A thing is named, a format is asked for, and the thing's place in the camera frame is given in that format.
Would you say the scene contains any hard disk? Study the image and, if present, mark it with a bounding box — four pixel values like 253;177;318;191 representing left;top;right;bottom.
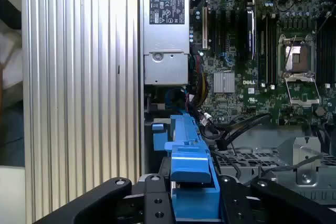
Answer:
151;114;222;221

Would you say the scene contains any thin metal locking lever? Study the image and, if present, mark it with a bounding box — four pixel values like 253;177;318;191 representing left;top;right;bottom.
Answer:
286;36;298;64

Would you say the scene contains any black disk wire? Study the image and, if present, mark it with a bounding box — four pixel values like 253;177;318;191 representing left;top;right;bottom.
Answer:
216;121;266;152
209;113;272;146

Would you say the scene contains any silver chipset heatsink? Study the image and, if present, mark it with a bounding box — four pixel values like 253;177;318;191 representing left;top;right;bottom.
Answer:
213;71;236;93

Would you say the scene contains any silver power supply unit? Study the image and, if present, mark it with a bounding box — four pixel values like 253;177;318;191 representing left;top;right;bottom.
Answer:
143;0;190;86

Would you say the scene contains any small white labelled connector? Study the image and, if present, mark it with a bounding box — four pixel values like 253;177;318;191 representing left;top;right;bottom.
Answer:
199;112;212;126

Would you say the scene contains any blue data cable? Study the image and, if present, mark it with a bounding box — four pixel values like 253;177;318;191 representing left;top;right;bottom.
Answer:
165;87;187;111

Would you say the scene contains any black RAM slot bank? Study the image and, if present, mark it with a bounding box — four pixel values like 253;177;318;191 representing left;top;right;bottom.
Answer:
316;14;336;83
258;15;278;89

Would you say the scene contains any metal disk bay cage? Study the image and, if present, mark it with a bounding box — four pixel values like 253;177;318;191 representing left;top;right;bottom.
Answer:
215;126;336;206

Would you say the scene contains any white expansion slot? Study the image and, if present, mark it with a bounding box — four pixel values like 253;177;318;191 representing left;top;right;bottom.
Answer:
201;5;208;49

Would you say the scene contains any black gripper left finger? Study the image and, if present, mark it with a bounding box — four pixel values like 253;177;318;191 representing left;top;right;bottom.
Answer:
34;173;176;224

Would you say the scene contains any black expansion slot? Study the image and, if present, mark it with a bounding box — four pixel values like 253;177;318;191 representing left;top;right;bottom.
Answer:
222;8;229;54
209;8;220;54

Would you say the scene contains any CPU socket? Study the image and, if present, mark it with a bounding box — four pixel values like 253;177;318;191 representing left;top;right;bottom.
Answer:
277;34;316;77

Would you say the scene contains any metal socket cover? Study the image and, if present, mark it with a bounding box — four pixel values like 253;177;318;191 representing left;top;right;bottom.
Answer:
285;74;321;107

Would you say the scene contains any coloured power wire bundle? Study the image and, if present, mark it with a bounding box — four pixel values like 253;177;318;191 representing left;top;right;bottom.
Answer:
188;70;209;108

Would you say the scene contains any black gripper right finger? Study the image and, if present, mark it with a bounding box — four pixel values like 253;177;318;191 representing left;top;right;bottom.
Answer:
219;176;336;224

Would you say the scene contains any thin grey wire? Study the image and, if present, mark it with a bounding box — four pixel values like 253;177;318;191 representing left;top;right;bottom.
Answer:
258;153;325;180

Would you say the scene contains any green motherboard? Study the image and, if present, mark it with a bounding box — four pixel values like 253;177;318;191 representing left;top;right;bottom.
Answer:
188;0;336;127

